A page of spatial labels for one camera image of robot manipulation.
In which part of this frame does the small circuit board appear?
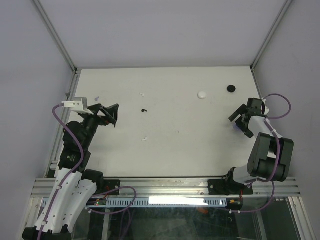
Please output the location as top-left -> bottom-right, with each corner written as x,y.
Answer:
89,198 -> 108,206

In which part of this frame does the purple earbud charging case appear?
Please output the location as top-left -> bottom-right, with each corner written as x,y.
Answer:
233,124 -> 240,131

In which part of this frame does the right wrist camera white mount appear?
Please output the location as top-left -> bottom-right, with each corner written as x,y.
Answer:
261,98 -> 270,118

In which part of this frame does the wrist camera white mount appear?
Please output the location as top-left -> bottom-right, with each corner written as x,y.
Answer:
261,98 -> 270,118
61,97 -> 92,115

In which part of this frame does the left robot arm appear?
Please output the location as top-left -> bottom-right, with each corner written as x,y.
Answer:
22,100 -> 120,240

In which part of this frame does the aluminium frame post left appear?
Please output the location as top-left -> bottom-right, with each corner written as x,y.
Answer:
31,0 -> 80,76

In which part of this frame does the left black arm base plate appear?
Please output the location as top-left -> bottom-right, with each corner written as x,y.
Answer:
94,178 -> 121,198

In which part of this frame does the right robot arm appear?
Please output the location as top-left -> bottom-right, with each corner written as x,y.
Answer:
222,98 -> 294,196

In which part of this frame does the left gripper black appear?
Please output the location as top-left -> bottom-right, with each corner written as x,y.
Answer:
81,103 -> 119,149

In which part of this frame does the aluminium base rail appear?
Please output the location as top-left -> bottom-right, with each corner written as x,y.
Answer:
30,177 -> 301,198

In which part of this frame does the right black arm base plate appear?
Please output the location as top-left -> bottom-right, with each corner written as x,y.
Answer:
207,179 -> 253,196

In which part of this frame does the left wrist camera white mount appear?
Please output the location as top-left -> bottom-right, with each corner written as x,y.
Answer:
61,97 -> 92,115

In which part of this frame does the aluminium frame post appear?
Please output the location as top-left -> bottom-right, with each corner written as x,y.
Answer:
31,0 -> 80,76
250,0 -> 294,73

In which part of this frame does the grey slotted cable duct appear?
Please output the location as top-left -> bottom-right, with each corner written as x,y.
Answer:
41,197 -> 228,208

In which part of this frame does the aluminium frame post right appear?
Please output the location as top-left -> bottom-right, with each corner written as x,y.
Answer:
250,0 -> 294,73

